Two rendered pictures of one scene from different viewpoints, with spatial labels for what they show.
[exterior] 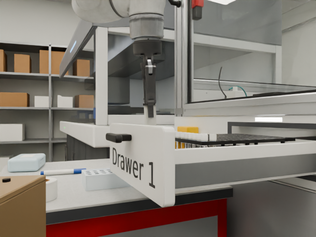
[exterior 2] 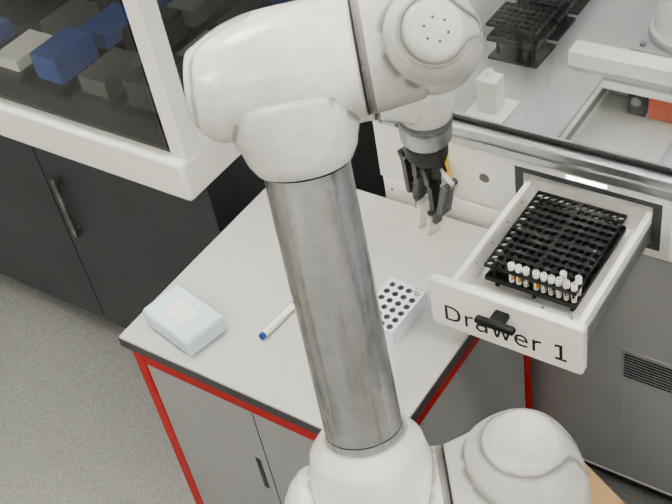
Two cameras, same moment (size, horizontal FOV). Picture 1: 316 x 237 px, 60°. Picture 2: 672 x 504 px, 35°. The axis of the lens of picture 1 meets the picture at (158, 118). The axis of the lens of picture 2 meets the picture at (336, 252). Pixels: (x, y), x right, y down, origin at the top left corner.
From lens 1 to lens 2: 159 cm
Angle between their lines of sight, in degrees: 48
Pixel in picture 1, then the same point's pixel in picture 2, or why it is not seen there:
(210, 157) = (594, 312)
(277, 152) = (626, 260)
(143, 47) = (434, 160)
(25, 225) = not seen: hidden behind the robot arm
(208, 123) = (470, 156)
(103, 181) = (405, 324)
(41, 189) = not seen: hidden behind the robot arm
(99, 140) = (197, 183)
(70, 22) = not seen: outside the picture
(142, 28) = (437, 145)
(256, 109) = (567, 167)
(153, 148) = (563, 338)
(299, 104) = (629, 178)
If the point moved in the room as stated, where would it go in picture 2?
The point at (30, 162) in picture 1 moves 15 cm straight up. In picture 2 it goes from (217, 325) to (198, 269)
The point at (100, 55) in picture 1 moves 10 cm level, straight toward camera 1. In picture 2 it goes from (150, 22) to (181, 37)
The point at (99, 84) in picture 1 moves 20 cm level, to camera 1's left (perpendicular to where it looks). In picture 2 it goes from (167, 83) to (76, 124)
